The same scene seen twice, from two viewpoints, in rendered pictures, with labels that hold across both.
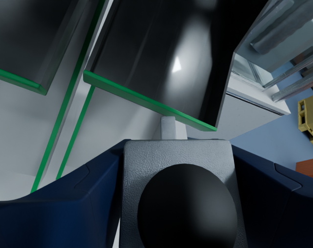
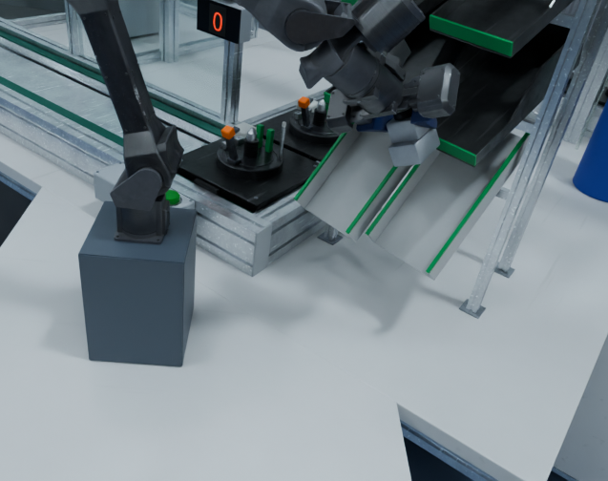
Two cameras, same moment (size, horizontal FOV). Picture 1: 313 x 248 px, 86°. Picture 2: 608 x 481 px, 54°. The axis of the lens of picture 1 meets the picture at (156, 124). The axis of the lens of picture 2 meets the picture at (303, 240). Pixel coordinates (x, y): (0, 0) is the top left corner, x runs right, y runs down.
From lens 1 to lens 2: 0.83 m
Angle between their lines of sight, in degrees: 55
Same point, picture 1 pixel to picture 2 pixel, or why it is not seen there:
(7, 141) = (345, 205)
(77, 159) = (386, 239)
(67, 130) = (388, 269)
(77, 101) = not seen: hidden behind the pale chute
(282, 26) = not seen: outside the picture
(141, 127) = (456, 218)
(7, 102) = (359, 177)
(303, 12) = not seen: outside the picture
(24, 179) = (330, 284)
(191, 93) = (472, 145)
